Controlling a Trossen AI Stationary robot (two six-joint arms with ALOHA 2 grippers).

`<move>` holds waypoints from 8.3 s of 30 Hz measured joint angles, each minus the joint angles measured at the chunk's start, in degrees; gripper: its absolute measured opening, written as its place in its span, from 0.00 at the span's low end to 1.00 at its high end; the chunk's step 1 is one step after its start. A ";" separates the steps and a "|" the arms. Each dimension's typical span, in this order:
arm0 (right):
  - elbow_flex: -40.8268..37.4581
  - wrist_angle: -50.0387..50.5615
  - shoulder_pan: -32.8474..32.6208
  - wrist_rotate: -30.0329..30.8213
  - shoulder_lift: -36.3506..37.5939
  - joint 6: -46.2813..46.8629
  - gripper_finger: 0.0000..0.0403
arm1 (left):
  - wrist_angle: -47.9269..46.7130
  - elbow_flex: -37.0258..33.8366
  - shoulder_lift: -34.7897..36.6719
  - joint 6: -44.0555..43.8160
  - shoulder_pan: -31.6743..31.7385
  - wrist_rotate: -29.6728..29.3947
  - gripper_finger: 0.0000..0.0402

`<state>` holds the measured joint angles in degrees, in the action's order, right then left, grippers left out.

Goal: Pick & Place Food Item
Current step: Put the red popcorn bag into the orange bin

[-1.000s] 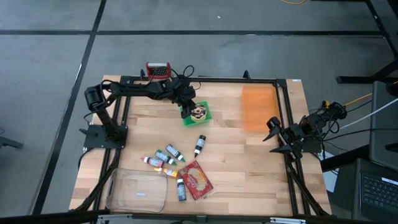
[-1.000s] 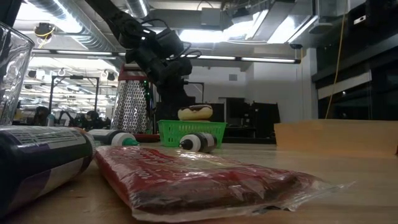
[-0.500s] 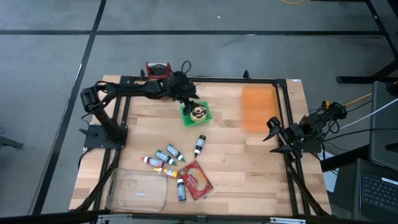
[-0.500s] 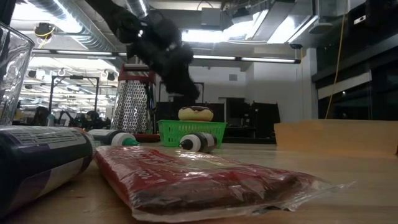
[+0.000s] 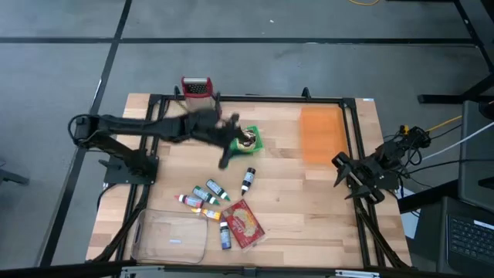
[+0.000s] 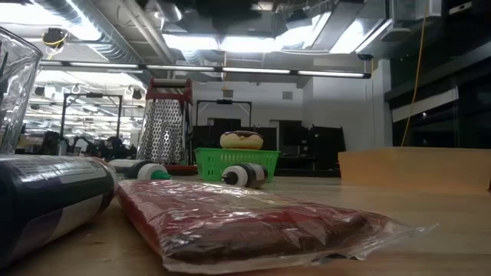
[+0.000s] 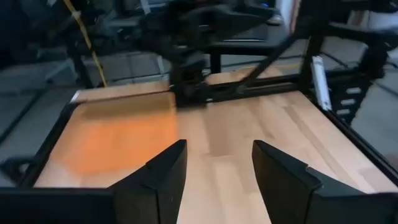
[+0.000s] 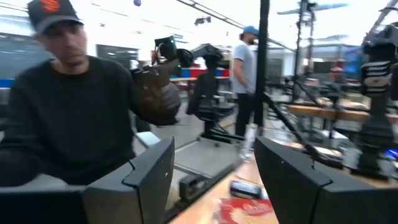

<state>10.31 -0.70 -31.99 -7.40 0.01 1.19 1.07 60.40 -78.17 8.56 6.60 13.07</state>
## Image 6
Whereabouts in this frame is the green-tip dark bottle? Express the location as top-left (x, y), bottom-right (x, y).
top-left (108, 158), bottom-right (173, 181)

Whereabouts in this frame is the clear plastic container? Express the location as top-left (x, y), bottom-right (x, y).
top-left (0, 25), bottom-right (44, 155)

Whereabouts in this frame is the black ceiling-mounted device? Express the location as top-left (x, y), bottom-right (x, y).
top-left (41, 27), bottom-right (69, 50)

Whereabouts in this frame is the yellow cable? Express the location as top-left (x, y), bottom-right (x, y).
top-left (400, 0), bottom-right (430, 147)

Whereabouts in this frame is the green plastic basket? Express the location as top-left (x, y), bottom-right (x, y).
top-left (193, 147), bottom-right (282, 183)

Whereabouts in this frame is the orange plastic bin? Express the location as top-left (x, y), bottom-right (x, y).
top-left (338, 146), bottom-right (491, 195)

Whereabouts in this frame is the LED light bar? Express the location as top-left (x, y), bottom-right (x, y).
top-left (38, 59), bottom-right (372, 80)

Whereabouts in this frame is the metal grater with red trim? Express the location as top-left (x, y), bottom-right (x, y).
top-left (136, 77), bottom-right (199, 176)

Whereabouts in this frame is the chocolate-iced toy donut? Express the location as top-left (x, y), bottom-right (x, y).
top-left (219, 130), bottom-right (265, 150)

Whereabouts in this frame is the black-tip dark bottle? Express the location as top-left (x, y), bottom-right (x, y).
top-left (220, 163), bottom-right (270, 189)

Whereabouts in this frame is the purple-label black-tip bottle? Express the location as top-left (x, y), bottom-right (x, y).
top-left (0, 154), bottom-right (118, 268)

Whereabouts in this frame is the black workstation frame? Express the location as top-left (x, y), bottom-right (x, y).
top-left (195, 99), bottom-right (253, 128)
top-left (60, 92), bottom-right (124, 140)

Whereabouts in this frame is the person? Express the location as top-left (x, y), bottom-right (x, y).
top-left (97, 135), bottom-right (133, 160)

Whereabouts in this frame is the red popcorn packet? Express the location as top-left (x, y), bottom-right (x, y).
top-left (116, 179), bottom-right (439, 275)

